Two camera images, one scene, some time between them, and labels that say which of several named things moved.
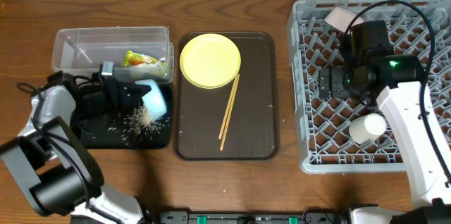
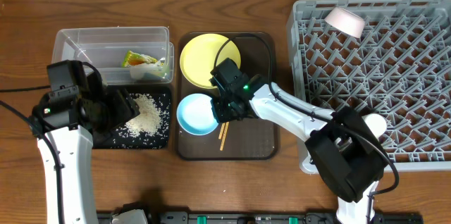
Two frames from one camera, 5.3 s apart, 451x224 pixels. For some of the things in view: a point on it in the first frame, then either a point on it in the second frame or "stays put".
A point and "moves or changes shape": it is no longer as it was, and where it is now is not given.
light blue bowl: [154, 100] → [194, 114]
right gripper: [335, 83] → [218, 110]
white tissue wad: [161, 63] moves or changes shape
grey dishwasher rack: [340, 138] stays put
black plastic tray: [134, 132] stays put
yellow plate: [210, 60] stays put
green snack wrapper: [131, 59] stays put
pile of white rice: [139, 127] moves or changes shape
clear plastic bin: [84, 50] stays put
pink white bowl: [341, 18] stays put
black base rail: [309, 218] stays put
